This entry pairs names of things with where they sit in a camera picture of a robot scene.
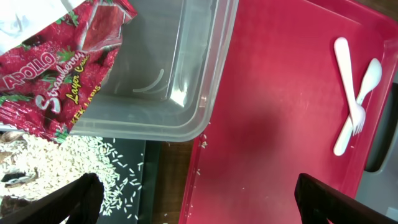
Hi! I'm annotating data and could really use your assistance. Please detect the red ketchup packet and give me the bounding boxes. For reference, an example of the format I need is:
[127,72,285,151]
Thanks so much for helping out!
[1,0,137,143]

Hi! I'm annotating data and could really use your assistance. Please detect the grey dishwasher rack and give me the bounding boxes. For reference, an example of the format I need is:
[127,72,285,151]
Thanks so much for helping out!
[356,77,397,221]

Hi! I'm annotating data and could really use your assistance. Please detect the red serving tray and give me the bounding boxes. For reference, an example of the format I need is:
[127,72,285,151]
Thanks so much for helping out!
[180,0,397,223]

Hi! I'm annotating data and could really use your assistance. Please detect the black food waste tray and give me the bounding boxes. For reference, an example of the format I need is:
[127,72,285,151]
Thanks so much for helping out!
[0,131,162,224]

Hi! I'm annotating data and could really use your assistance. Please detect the clear plastic waste bin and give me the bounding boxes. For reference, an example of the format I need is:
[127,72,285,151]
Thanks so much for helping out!
[68,0,238,141]

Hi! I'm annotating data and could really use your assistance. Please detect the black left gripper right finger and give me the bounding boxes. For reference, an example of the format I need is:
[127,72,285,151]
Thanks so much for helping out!
[294,173,397,224]

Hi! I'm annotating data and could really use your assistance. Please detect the pink plastic fork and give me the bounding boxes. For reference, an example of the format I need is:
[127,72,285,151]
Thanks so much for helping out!
[333,37,366,136]

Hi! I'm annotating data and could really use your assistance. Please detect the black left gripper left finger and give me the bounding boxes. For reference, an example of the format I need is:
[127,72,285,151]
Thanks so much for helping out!
[1,173,104,224]

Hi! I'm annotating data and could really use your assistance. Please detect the rice and food scraps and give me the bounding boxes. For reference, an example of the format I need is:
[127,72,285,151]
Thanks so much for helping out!
[0,131,144,220]

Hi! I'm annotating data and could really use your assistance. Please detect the white plastic spoon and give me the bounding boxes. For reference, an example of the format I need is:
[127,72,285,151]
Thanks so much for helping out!
[333,58,382,156]

